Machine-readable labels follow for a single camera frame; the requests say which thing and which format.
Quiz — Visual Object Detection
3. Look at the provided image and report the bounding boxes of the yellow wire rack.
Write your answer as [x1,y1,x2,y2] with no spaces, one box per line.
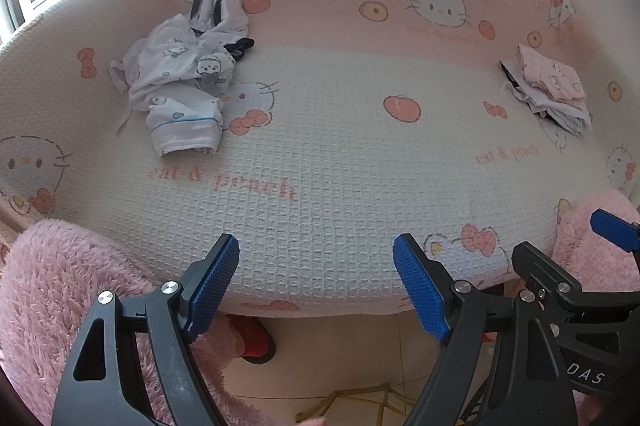
[295,381,417,426]

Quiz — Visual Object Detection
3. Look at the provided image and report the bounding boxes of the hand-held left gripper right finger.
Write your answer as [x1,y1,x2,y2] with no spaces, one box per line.
[392,233,581,426]

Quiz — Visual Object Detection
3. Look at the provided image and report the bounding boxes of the white folded garment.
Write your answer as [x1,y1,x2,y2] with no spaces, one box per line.
[504,79,594,138]

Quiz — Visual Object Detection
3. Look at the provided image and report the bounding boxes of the pink and white printed sofa cover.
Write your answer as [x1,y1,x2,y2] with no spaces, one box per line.
[0,0,640,319]

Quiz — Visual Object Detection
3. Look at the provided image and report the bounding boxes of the red slipper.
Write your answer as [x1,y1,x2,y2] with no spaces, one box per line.
[234,313,277,364]

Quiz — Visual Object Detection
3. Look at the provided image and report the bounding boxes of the white printed pajama top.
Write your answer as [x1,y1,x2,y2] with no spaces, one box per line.
[109,15,237,137]

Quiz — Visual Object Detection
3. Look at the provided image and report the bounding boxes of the light blue printed pajama pants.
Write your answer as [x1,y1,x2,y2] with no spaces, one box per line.
[144,81,224,158]

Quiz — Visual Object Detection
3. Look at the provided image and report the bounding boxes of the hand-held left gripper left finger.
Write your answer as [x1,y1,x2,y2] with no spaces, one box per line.
[51,233,241,426]

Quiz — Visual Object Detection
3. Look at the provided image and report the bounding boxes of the pink fluffy robe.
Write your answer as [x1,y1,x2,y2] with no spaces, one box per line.
[0,191,640,426]

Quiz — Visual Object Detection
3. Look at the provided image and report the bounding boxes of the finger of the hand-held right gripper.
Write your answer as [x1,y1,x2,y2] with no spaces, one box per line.
[511,242,601,312]
[590,209,640,252]

